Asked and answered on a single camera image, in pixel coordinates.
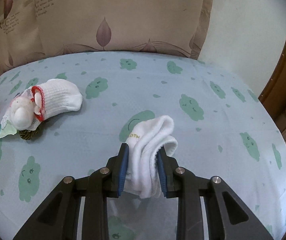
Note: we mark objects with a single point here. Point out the leaf pattern beige curtain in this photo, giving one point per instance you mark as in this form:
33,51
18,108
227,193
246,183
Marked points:
33,30

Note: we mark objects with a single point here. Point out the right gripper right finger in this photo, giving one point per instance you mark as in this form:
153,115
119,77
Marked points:
206,202

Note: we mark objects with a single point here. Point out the white sock ball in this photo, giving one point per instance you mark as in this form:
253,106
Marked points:
22,113

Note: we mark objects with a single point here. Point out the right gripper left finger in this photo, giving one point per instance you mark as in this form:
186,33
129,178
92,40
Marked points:
57,216

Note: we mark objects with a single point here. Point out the white sock red trim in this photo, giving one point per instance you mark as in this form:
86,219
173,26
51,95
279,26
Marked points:
54,97

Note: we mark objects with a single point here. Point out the wet wipes pack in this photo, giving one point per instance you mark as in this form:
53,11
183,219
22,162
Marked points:
6,128

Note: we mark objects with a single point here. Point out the cloud pattern tablecloth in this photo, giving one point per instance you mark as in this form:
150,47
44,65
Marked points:
221,127

